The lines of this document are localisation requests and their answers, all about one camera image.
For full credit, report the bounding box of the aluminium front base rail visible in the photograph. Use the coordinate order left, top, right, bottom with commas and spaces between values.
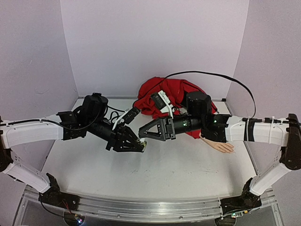
14, 186, 283, 226

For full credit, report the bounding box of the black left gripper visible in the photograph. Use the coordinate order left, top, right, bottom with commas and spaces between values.
88, 117, 145, 153

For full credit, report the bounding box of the red black sports jacket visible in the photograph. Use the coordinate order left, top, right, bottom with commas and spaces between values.
133, 77, 217, 141

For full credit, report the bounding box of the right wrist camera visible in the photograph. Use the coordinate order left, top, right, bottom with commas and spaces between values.
150, 89, 212, 118

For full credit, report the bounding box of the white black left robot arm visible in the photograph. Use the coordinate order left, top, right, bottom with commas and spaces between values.
0, 112, 146, 206

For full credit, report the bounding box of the mannequin hand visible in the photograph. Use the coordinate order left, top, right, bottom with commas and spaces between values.
200, 137, 234, 153

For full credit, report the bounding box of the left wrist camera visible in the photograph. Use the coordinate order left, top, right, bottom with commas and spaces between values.
77, 93, 141, 130

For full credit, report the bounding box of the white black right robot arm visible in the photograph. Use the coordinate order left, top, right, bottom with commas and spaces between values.
138, 114, 301, 196

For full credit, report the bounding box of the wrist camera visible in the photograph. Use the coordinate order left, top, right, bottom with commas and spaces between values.
77, 93, 141, 130
150, 89, 212, 118

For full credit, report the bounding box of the clear nail polish bottle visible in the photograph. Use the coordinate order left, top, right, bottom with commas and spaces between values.
140, 140, 147, 153

